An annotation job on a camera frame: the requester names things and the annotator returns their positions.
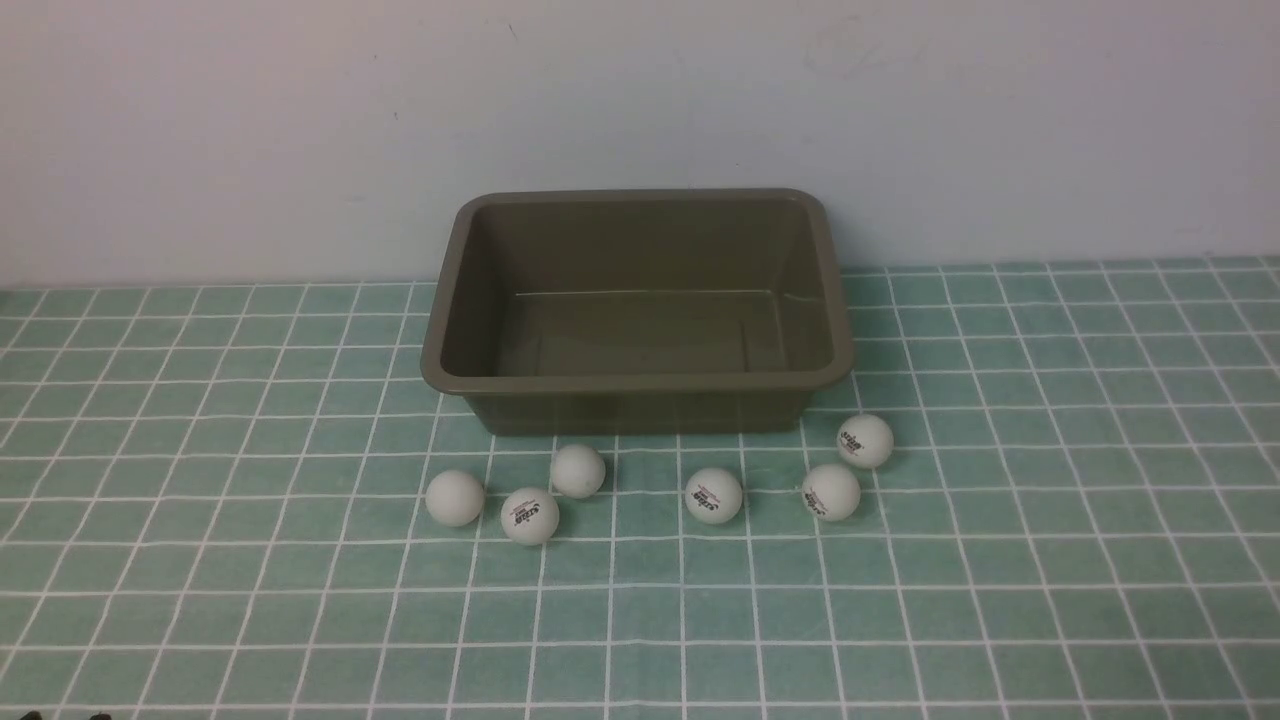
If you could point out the green checkered tablecloth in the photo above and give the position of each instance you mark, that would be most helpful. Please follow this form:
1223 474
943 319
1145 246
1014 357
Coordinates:
212 509

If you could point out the white logo ping-pong ball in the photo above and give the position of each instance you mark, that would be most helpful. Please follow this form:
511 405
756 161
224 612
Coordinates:
865 441
713 495
530 516
831 492

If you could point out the plain white ping-pong ball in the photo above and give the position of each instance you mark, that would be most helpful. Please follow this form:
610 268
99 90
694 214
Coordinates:
577 471
454 498

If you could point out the olive plastic bin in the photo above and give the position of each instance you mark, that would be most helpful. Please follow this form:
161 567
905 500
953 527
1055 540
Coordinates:
639 312

